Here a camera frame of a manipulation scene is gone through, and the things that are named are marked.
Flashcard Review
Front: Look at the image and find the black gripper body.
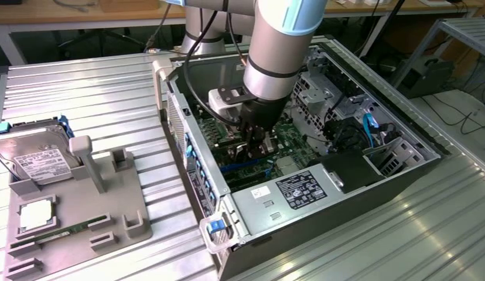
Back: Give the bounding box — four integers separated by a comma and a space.
237, 98, 289, 132

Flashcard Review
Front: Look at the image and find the blue expansion slot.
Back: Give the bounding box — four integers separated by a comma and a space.
220, 156, 263, 174

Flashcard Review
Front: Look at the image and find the black expansion slot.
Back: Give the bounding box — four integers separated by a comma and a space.
225, 169, 271, 189

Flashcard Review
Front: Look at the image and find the black installed RAM module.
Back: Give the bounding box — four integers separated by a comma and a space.
212, 136, 243, 149

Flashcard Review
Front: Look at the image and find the green motherboard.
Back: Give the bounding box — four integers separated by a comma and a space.
195, 111, 317, 191

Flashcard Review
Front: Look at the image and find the silver chipset heatsink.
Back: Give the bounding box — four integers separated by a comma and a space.
275, 157, 300, 174

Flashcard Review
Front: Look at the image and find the perforated metal drive cage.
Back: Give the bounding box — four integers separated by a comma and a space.
291, 54, 347, 141

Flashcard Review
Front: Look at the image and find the black plastic air shroud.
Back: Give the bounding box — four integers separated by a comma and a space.
307, 149, 385, 194

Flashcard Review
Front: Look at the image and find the grey power supply unit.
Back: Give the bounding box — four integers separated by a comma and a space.
229, 163, 344, 237

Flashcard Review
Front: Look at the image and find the blue case latch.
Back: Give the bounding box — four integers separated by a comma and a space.
204, 221, 227, 235

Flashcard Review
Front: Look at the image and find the black and grey PC case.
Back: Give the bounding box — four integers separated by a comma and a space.
152, 34, 452, 281

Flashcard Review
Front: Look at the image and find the silver disk bay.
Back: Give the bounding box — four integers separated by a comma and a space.
360, 137, 427, 178

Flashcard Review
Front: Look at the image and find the blue disk carrier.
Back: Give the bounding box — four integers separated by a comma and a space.
0, 114, 76, 140

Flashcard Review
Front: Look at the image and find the silver hard disk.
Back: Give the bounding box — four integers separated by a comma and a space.
0, 124, 81, 186

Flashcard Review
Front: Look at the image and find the grey printed parts rack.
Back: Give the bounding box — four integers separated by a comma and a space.
2, 136, 153, 279

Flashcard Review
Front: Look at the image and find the green RAM stick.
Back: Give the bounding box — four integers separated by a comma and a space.
10, 221, 93, 245

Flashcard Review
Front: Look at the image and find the wooden desk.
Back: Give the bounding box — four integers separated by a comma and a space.
0, 0, 482, 67

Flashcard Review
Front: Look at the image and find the silver CPU chip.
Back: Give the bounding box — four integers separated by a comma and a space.
17, 201, 56, 229

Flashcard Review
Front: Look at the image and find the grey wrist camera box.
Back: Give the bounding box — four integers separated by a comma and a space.
208, 84, 253, 121

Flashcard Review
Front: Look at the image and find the black camera cable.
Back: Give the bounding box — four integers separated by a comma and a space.
181, 0, 247, 127

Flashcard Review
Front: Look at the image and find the black wire bundle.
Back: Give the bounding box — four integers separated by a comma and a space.
323, 115, 368, 155

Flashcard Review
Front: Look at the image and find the blue flat data wire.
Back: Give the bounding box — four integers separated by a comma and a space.
360, 112, 380, 147

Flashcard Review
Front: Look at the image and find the hanging cable with connector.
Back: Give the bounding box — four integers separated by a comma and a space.
145, 2, 172, 54

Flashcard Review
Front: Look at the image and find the black box with handle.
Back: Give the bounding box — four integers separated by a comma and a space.
400, 57, 456, 99

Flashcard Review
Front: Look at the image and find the black floor cable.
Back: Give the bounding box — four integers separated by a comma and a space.
419, 93, 485, 135

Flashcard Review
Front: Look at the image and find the grey metal shelf frame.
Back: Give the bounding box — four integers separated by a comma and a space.
389, 17, 485, 91

